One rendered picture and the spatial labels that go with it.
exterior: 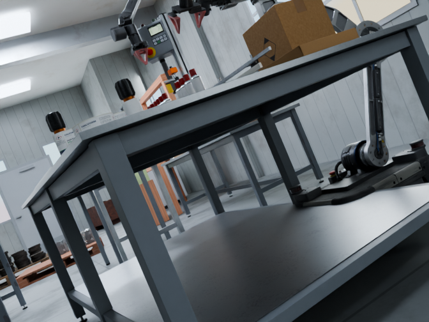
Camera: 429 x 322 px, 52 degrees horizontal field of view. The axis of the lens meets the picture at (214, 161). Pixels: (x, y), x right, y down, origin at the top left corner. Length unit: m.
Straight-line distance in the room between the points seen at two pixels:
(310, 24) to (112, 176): 1.18
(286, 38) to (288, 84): 0.54
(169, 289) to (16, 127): 10.69
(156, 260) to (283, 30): 1.14
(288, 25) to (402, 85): 2.75
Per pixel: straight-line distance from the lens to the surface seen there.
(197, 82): 2.16
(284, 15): 1.88
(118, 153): 1.04
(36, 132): 11.60
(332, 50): 1.43
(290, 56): 1.43
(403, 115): 4.60
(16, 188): 11.36
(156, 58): 2.57
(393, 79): 4.55
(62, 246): 6.91
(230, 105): 1.20
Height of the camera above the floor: 0.68
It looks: 1 degrees down
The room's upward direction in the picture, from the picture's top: 23 degrees counter-clockwise
